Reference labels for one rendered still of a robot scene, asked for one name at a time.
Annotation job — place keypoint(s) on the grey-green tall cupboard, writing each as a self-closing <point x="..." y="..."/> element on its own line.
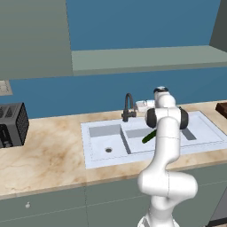
<point x="220" y="26"/>

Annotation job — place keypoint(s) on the grey-green wall shelf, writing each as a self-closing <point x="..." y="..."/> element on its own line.
<point x="147" y="59"/>

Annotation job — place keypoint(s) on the dark brown tray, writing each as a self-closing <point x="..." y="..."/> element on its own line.
<point x="222" y="110"/>

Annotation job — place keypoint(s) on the pale wall socket plate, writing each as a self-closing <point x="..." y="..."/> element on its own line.
<point x="4" y="88"/>

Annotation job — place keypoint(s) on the black sink faucet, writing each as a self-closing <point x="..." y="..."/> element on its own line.
<point x="128" y="110"/>

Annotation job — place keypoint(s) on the small white drawer knob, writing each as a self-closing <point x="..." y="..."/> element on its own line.
<point x="27" y="204"/>

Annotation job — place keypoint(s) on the grey-green wide cupboard front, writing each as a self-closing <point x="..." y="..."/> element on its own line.
<point x="209" y="180"/>

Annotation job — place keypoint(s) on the green cucumber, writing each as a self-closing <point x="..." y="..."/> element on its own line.
<point x="148" y="137"/>

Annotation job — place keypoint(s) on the grey-green cupboard door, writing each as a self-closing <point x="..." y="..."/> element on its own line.
<point x="44" y="220"/>

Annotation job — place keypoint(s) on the black toaster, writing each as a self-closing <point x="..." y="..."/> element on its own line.
<point x="13" y="124"/>

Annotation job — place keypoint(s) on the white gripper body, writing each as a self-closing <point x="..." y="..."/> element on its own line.
<point x="141" y="105"/>

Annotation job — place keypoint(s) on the grey-green plain drawer front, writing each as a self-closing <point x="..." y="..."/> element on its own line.
<point x="112" y="192"/>

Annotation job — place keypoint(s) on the white double-basin sink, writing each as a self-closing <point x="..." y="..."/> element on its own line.
<point x="103" y="139"/>

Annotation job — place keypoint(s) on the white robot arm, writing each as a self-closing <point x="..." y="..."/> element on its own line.
<point x="162" y="153"/>

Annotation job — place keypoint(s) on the dark grey appliance front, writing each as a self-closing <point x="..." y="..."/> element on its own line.
<point x="219" y="214"/>

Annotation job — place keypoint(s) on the grey-green wall cupboard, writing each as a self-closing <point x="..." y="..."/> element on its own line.
<point x="32" y="35"/>

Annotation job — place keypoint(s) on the grey-green drawer front with knob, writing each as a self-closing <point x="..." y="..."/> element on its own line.
<point x="53" y="202"/>

